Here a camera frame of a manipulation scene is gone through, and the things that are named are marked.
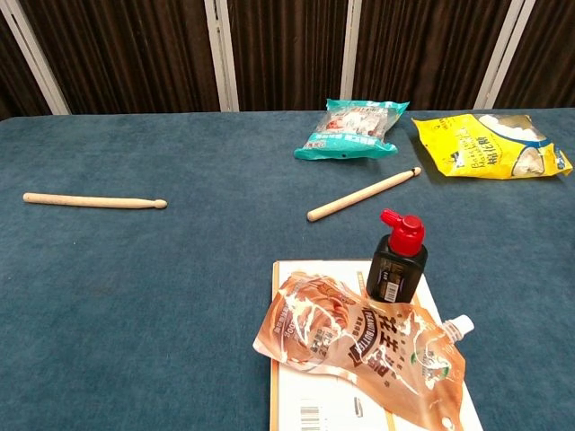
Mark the teal snack bag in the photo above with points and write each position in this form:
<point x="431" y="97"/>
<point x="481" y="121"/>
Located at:
<point x="350" y="134"/>

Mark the black bottle with red cap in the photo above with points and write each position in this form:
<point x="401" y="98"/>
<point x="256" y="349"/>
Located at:
<point x="395" y="274"/>

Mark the blue table mat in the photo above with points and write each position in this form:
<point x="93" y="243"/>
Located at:
<point x="135" y="314"/>

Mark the wooden drumstick with black-marked tip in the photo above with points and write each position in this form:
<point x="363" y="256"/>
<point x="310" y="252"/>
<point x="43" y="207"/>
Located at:
<point x="364" y="193"/>

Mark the brown peanut butter pouch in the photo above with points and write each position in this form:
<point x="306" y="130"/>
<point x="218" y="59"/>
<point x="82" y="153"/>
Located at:
<point x="359" y="341"/>

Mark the white screen frame post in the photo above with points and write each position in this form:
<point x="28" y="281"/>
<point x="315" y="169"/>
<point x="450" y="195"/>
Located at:
<point x="40" y="63"/>
<point x="222" y="58"/>
<point x="501" y="58"/>
<point x="350" y="49"/>

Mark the plain wooden drumstick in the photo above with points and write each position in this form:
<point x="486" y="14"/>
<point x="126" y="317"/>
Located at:
<point x="90" y="201"/>

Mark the yellow powder bag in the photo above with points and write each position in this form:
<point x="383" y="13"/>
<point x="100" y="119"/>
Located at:
<point x="462" y="143"/>

